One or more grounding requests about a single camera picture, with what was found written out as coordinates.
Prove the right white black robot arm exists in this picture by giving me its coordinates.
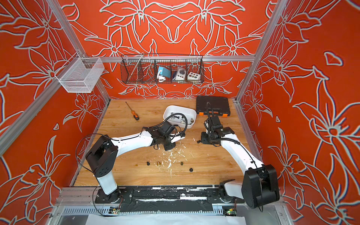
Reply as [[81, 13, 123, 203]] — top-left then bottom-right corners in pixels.
[[200, 116, 280, 209]]

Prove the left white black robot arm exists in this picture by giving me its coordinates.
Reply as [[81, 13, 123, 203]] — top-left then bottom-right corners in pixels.
[[85, 121, 186, 196]]

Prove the white rectangular storage box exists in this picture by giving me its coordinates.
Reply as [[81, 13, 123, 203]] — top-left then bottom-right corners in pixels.
[[163, 105, 197, 129]]

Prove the black orange tool case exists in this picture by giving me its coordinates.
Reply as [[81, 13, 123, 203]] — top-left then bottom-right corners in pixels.
[[196, 96, 231, 118]]

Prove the white dotted cube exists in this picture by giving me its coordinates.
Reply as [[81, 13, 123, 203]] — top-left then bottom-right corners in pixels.
[[187, 72, 201, 82]]

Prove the teal white device in basket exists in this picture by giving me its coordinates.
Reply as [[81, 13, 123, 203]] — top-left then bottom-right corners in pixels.
[[157, 66, 171, 83]]

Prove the white round-button device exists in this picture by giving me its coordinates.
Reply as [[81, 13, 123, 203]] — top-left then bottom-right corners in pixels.
[[173, 67, 187, 82]]

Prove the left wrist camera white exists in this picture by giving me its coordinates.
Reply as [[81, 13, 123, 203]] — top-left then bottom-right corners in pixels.
[[171, 133, 186, 143]]

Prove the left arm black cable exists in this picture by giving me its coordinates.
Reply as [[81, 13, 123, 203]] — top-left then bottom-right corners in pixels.
[[161, 112, 188, 136]]

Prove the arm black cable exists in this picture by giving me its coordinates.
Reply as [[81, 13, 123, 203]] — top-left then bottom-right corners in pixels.
[[206, 102, 214, 133], [161, 112, 188, 136]]

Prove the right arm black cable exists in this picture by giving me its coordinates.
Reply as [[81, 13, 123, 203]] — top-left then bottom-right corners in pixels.
[[206, 102, 214, 133]]

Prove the orange handled screwdriver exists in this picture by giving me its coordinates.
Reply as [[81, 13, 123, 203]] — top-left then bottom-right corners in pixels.
[[125, 102, 140, 121]]

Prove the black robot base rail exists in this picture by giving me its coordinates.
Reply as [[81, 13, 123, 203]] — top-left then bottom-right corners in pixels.
[[93, 185, 244, 215]]

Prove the black wire wall basket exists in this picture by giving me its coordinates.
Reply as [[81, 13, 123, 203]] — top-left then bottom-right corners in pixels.
[[120, 53, 205, 84]]

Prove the clear plastic wall bin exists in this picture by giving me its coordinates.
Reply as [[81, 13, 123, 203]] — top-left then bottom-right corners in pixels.
[[56, 58, 105, 93]]

